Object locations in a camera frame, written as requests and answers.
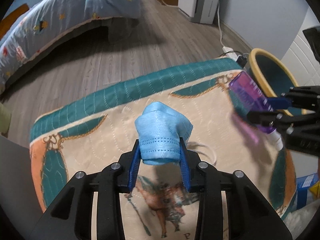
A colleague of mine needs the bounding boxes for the blue face mask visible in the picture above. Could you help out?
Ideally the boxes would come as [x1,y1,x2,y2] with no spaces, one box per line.
[134,102,194,167]

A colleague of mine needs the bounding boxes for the white power strip cable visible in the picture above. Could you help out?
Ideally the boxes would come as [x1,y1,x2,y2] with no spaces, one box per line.
[216,1,226,49]

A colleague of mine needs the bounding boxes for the white power strip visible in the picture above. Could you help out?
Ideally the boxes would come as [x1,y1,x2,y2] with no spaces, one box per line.
[222,46,241,58]

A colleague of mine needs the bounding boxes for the olive green cloth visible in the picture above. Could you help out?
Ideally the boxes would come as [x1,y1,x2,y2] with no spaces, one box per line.
[0,102,12,138]

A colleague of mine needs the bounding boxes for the blue bucket with yellow rim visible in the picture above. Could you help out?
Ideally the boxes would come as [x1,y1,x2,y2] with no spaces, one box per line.
[249,48,307,117]

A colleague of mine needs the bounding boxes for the black plug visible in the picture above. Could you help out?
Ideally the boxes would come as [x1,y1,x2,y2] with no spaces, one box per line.
[236,55,249,67]

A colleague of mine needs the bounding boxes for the yellow packet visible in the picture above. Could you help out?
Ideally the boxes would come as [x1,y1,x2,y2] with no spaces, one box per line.
[309,181,320,201]

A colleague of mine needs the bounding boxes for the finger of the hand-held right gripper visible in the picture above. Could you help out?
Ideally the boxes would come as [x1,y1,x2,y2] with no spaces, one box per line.
[266,86,320,110]
[247,110,301,133]

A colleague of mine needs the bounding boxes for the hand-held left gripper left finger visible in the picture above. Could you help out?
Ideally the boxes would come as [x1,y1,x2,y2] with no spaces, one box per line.
[50,139,140,240]

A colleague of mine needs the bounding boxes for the printed teal and orange mat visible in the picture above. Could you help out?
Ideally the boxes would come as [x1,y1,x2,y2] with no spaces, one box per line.
[29,57,298,240]

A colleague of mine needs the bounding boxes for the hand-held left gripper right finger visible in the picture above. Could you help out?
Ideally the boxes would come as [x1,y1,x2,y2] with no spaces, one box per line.
[179,139,293,240]

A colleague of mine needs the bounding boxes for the printed blue blanket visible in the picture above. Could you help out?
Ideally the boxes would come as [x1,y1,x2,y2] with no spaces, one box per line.
[0,0,142,93]

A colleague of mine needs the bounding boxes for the purple plastic container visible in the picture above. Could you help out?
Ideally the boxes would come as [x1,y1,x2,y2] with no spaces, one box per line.
[229,71,284,151]

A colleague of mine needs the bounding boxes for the blue box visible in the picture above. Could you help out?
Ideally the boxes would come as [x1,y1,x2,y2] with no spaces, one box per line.
[295,174,320,210]

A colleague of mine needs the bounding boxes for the wooden headboard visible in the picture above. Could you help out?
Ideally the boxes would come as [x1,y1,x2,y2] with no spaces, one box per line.
[0,4,29,39]

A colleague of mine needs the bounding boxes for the white air purifier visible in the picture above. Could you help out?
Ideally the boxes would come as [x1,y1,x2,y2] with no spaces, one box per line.
[178,0,223,25]

